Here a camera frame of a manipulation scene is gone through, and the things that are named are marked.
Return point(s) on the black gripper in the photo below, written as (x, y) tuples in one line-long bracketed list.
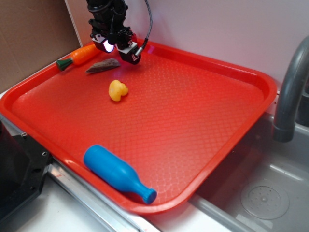
[(112, 30)]

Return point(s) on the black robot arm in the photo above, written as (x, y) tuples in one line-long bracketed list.
[(106, 8)]

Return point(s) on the brown wood piece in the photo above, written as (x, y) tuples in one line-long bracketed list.
[(104, 65)]

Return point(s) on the orange toy carrot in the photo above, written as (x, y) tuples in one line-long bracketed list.
[(78, 57)]

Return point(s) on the yellow rubber duck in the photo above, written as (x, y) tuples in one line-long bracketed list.
[(117, 89)]

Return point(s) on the light wooden board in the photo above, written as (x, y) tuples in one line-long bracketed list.
[(80, 16)]

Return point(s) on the brown cardboard panel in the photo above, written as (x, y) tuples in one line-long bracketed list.
[(33, 34)]

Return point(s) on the red plastic tray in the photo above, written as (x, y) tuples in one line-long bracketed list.
[(182, 115)]

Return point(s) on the blue plastic bottle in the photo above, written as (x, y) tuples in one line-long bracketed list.
[(117, 173)]

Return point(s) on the grey toy faucet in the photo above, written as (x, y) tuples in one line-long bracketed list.
[(293, 102)]

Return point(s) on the grey toy sink basin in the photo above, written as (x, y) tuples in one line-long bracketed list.
[(262, 185)]

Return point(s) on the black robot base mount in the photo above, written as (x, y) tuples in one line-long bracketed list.
[(23, 166)]

